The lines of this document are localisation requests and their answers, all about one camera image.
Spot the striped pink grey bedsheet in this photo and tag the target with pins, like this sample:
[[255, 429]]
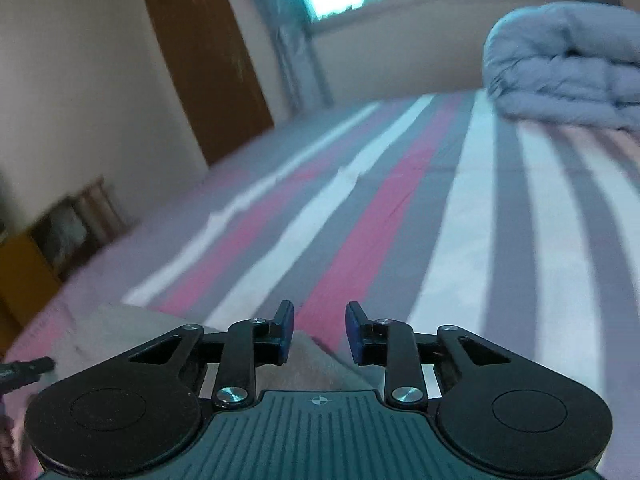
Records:
[[432, 210]]

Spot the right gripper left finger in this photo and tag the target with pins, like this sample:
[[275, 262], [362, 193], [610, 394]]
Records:
[[187, 351]]

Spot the wooden side table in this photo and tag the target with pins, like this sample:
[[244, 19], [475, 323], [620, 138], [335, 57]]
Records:
[[28, 284]]

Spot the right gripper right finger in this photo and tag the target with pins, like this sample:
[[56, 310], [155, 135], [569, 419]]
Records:
[[452, 351]]

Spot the grey curtain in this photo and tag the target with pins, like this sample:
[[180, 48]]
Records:
[[289, 28]]

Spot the wooden chair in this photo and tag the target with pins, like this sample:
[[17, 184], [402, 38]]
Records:
[[77, 227]]

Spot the grey fleece pants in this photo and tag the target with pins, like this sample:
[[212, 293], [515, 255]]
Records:
[[310, 359]]

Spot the brown wooden door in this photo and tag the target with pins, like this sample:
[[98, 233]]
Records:
[[212, 73]]

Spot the folded blue grey duvet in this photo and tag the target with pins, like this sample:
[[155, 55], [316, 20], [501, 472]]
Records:
[[566, 62]]

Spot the black left gripper tip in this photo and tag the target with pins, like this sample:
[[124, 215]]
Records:
[[17, 374]]

